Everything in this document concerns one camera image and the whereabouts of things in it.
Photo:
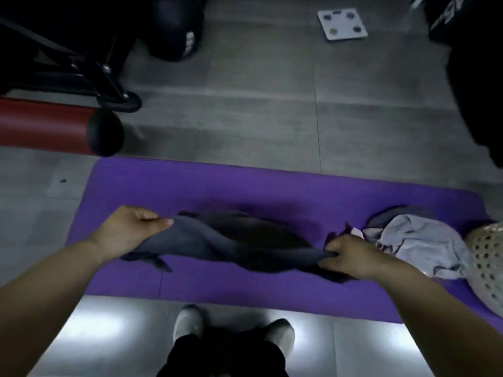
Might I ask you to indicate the person's left hand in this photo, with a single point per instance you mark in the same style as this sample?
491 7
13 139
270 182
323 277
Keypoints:
122 231

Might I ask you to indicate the person's right hand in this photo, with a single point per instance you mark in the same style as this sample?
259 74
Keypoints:
357 259

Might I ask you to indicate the whitish grey towel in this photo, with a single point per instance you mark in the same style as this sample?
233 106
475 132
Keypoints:
424 239

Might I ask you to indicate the dark grey tagged towel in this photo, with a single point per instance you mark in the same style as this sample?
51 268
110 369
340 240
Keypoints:
235 247

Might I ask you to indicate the white perforated laundry basket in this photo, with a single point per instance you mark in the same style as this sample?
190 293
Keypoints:
487 263

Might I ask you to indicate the person's right forearm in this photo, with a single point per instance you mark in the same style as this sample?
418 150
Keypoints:
444 318

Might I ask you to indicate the person's left forearm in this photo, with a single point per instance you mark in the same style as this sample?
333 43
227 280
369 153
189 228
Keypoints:
39 302

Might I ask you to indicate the person's dark trouser leg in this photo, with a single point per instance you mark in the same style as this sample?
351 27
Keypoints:
224 357

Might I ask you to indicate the purple yoga mat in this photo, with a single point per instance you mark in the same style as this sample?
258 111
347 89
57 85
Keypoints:
235 184

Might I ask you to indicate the black equipment foot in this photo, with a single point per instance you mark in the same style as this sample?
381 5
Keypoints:
120 102

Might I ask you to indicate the red padded gym roller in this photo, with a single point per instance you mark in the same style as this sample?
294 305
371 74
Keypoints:
43 125

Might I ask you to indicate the black medicine ball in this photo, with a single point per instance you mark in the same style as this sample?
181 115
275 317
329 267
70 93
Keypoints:
173 27

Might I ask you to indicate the white bathroom scale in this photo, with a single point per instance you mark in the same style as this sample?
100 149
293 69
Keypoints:
342 24

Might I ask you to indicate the black bench frame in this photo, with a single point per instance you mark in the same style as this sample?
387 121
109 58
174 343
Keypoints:
59 54

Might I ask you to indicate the white vertical frame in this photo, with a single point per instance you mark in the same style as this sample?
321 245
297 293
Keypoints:
417 0

